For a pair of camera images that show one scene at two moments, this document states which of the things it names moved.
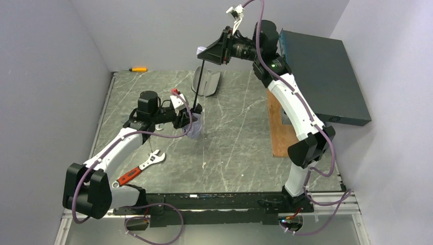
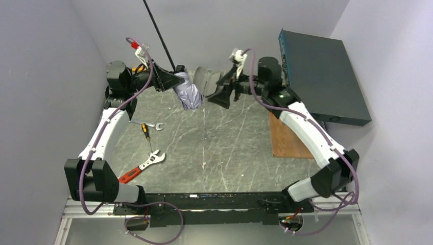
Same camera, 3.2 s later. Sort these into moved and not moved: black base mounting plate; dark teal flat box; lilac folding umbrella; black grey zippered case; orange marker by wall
Moved: lilac folding umbrella
Not moved: orange marker by wall; black base mounting plate; dark teal flat box; black grey zippered case
